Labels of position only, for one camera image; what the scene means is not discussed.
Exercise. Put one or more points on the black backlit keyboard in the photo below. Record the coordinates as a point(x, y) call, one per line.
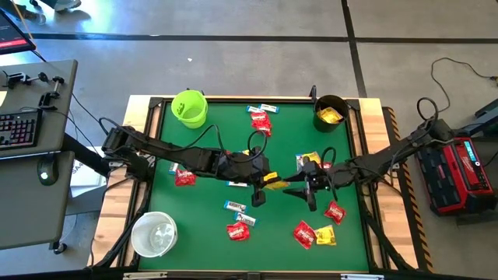
point(19, 130)

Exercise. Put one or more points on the yellow tape tag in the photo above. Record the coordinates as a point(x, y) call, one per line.
point(270, 176)

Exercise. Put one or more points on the red black power station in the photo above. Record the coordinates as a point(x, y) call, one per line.
point(463, 175)

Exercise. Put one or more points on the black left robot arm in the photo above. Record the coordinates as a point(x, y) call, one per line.
point(167, 149)

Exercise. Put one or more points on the black desk clamp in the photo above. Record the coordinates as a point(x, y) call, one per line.
point(46, 100)
point(15, 79)

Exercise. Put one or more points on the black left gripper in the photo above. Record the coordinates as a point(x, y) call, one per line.
point(253, 167)

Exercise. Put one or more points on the clear plastic bowl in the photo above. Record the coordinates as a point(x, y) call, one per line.
point(153, 235)

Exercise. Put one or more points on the white blue Hershey's bar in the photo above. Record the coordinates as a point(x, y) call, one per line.
point(299, 161)
point(235, 184)
point(254, 109)
point(172, 168)
point(245, 219)
point(269, 108)
point(234, 206)

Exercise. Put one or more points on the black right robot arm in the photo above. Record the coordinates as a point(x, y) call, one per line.
point(373, 165)

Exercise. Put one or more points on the dark equipment case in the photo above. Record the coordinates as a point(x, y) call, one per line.
point(486, 122)

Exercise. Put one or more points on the silver aluminium bracket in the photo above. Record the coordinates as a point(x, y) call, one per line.
point(362, 277)
point(144, 275)

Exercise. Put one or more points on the black computer mouse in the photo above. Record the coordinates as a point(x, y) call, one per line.
point(47, 173)

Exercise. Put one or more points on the grey keyboard desk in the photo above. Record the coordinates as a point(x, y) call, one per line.
point(58, 116)

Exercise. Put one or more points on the yellow black hazard strip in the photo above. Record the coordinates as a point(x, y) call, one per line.
point(420, 233)

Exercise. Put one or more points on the white printed box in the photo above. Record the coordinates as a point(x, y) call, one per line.
point(83, 171)

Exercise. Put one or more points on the lime green plastic bucket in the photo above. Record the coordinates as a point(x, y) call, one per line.
point(194, 113)

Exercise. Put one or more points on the black computer monitor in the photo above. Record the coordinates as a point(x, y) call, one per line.
point(11, 39)

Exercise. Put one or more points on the black plastic bucket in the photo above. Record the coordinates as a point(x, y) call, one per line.
point(319, 125)

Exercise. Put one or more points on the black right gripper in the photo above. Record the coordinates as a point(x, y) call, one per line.
point(319, 177)

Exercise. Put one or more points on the small black clamp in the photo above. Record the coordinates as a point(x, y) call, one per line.
point(313, 92)

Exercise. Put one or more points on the grey mouse desk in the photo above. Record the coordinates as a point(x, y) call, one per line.
point(31, 218)

